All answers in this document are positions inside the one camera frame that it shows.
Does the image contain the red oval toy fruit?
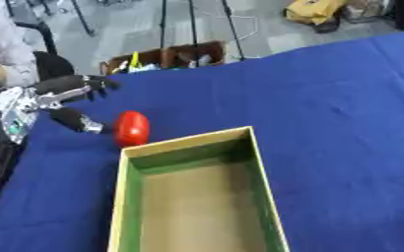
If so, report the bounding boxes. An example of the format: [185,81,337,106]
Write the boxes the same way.
[112,110,153,148]

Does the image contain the brown cardboard box with items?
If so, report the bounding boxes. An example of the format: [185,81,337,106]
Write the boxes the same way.
[99,39,229,76]

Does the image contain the person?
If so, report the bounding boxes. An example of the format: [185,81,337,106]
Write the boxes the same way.
[0,0,40,92]

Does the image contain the cardboard box with green inside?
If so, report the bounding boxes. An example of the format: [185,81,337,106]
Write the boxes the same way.
[105,125,292,252]

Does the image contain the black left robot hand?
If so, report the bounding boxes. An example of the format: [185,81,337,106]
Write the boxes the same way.
[33,74,121,134]

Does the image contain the black chair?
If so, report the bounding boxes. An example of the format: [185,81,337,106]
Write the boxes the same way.
[3,0,77,83]

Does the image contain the yellow bag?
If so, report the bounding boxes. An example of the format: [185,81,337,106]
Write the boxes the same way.
[283,0,349,26]

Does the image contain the black tripod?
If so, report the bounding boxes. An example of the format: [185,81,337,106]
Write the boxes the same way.
[157,0,247,63]

